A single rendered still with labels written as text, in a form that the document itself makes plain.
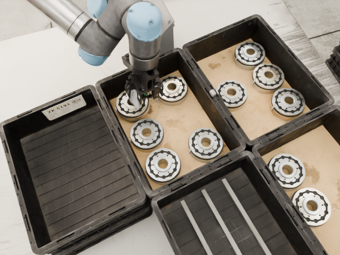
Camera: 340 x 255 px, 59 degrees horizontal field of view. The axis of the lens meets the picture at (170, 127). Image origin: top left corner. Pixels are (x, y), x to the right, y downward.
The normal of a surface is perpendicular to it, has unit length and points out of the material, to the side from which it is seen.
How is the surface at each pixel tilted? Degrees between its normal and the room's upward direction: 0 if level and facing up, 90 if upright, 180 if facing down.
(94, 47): 60
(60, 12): 39
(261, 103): 0
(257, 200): 0
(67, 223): 0
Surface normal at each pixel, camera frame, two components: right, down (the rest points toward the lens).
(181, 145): -0.04, -0.44
